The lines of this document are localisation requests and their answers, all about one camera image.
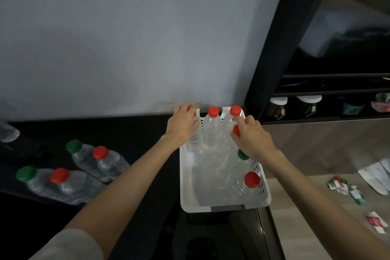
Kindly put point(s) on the teal cup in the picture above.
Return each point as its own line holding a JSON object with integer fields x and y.
{"x": 352, "y": 109}

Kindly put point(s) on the dark green mug white lid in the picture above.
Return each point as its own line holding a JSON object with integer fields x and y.
{"x": 309, "y": 107}

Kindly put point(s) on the small red white sachet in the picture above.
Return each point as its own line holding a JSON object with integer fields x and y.
{"x": 377, "y": 221}

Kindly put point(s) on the black glossy table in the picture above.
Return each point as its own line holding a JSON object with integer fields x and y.
{"x": 137, "y": 135}

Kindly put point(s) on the person's right forearm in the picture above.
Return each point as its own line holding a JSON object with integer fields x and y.
{"x": 320, "y": 208}

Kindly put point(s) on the small green white sachet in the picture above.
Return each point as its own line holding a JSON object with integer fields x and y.
{"x": 356, "y": 194}

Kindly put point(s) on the person's right hand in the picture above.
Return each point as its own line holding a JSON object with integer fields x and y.
{"x": 256, "y": 141}

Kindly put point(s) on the white perforated plastic basket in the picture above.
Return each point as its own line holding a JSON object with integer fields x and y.
{"x": 198, "y": 189}

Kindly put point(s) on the black shelf unit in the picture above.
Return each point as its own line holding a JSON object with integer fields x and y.
{"x": 274, "y": 40}

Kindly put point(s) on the small red green sachet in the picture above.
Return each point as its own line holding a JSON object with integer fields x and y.
{"x": 336, "y": 184}

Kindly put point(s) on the row of white slippers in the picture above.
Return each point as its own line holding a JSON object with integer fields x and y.
{"x": 374, "y": 177}

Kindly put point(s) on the person's left hand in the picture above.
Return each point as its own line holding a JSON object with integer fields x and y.
{"x": 182, "y": 125}

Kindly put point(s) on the person's white shirt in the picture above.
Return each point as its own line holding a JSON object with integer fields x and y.
{"x": 67, "y": 247}

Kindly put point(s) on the person's left forearm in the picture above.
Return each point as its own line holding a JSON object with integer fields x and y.
{"x": 128, "y": 189}

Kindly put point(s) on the wooden cabinet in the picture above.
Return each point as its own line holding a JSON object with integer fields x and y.
{"x": 320, "y": 147}

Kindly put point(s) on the green-capped bottle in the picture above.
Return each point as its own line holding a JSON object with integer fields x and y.
{"x": 242, "y": 156}
{"x": 85, "y": 159}
{"x": 39, "y": 185}

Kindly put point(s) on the red and white packet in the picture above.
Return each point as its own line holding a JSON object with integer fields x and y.
{"x": 381, "y": 106}

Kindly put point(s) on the glass mug with white lid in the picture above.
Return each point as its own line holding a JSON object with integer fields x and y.
{"x": 275, "y": 110}

